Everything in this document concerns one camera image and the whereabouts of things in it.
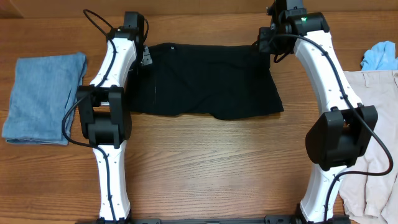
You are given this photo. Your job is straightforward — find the black shorts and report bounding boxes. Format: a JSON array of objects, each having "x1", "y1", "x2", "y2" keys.
[{"x1": 127, "y1": 43, "x2": 284, "y2": 120}]

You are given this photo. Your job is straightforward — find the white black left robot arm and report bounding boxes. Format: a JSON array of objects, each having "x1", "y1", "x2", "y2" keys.
[{"x1": 76, "y1": 12, "x2": 147, "y2": 223}]

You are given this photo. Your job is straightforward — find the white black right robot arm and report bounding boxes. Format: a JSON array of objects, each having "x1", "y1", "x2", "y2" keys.
[{"x1": 254, "y1": 1, "x2": 378, "y2": 223}]

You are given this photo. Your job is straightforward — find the folded blue denim cloth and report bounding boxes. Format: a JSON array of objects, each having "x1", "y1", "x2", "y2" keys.
[{"x1": 2, "y1": 52, "x2": 87, "y2": 145}]

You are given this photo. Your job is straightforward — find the light blue crumpled cloth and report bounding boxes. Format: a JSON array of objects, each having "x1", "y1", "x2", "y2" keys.
[{"x1": 360, "y1": 41, "x2": 397, "y2": 71}]

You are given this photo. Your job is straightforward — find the light pink garment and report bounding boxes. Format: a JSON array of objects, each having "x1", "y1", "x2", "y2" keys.
[{"x1": 338, "y1": 70, "x2": 398, "y2": 224}]

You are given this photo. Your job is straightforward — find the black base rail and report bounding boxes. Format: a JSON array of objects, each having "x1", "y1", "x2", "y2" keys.
[{"x1": 78, "y1": 215, "x2": 302, "y2": 224}]

